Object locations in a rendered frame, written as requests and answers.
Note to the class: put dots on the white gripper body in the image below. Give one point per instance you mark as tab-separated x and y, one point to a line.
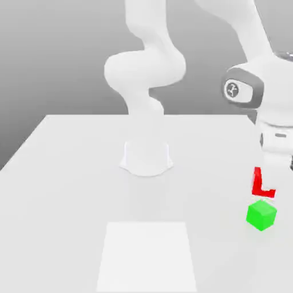
274	169

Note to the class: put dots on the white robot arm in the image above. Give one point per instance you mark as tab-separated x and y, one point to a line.
146	68

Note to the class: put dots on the small red cube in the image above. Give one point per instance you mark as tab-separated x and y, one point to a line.
257	183

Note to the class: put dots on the small green cube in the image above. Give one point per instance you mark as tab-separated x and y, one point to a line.
261	215

